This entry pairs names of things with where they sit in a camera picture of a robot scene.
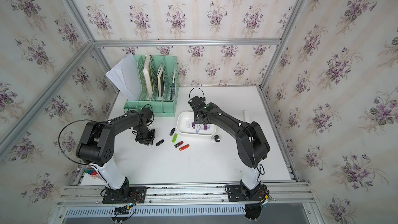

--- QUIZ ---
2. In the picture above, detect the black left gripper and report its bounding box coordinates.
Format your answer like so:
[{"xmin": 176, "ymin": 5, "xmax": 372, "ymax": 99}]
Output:
[{"xmin": 134, "ymin": 125, "xmax": 155, "ymax": 145}]

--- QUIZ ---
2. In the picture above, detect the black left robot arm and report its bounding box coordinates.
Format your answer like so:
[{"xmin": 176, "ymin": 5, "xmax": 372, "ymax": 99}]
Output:
[{"xmin": 76, "ymin": 108, "xmax": 155, "ymax": 190}]

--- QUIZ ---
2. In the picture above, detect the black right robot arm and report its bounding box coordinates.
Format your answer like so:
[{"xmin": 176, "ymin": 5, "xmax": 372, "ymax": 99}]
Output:
[{"xmin": 188, "ymin": 96, "xmax": 271, "ymax": 194}]

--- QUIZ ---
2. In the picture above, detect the black oblong usb drive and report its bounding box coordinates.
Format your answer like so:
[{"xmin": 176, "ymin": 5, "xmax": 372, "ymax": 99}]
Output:
[{"xmin": 155, "ymin": 140, "xmax": 164, "ymax": 147}]

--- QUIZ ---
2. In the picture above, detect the white storage box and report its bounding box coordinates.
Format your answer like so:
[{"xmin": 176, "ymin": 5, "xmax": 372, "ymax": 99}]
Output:
[{"xmin": 176, "ymin": 111, "xmax": 217, "ymax": 137}]

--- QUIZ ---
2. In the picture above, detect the green usb drive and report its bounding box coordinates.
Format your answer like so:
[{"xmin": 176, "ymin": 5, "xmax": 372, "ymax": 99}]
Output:
[{"xmin": 172, "ymin": 133, "xmax": 178, "ymax": 143}]

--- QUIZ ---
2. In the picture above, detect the red black swivel usb drive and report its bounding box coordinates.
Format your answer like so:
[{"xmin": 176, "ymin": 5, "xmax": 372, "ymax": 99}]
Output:
[{"xmin": 174, "ymin": 141, "xmax": 183, "ymax": 148}]

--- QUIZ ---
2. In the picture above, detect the red translucent usb drive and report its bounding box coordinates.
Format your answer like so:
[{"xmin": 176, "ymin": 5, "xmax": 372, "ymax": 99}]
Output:
[{"xmin": 179, "ymin": 144, "xmax": 190, "ymax": 151}]

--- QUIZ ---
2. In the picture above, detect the dark pen in organizer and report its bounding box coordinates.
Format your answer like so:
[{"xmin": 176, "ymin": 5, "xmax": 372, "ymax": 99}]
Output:
[{"xmin": 170, "ymin": 74, "xmax": 175, "ymax": 101}]

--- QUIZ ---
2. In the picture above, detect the white eraser stick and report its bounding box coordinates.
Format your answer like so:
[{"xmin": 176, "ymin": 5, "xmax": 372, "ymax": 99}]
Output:
[{"xmin": 244, "ymin": 110, "xmax": 250, "ymax": 122}]

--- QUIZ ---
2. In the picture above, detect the green desk file organizer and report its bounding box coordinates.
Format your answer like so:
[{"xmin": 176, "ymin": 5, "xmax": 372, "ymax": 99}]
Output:
[{"xmin": 123, "ymin": 55, "xmax": 179, "ymax": 117}]

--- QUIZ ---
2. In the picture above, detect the beige notebook in organizer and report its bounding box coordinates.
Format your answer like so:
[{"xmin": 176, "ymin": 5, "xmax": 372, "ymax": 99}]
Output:
[{"xmin": 157, "ymin": 65, "xmax": 164, "ymax": 98}]

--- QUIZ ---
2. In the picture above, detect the white paper stack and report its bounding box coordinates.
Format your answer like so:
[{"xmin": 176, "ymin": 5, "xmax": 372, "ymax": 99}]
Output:
[{"xmin": 105, "ymin": 54, "xmax": 142, "ymax": 101}]

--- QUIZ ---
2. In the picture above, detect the white book in organizer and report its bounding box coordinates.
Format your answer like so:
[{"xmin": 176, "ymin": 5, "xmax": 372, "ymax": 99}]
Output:
[{"xmin": 143, "ymin": 55, "xmax": 153, "ymax": 99}]

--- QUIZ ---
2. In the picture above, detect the pink pen cup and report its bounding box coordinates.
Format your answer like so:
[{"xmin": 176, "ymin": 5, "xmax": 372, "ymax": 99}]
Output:
[{"xmin": 83, "ymin": 169, "xmax": 102, "ymax": 179}]

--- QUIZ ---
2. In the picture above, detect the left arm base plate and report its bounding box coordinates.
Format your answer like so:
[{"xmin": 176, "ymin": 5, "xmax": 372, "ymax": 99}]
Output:
[{"xmin": 100, "ymin": 187, "xmax": 148, "ymax": 204}]

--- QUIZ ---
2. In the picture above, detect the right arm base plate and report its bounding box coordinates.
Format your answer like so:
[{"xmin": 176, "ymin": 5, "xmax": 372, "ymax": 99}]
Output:
[{"xmin": 224, "ymin": 184, "xmax": 269, "ymax": 202}]

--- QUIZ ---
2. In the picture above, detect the aluminium frame rail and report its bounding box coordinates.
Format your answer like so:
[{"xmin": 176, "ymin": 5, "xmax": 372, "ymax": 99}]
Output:
[{"xmin": 93, "ymin": 38, "xmax": 282, "ymax": 47}]

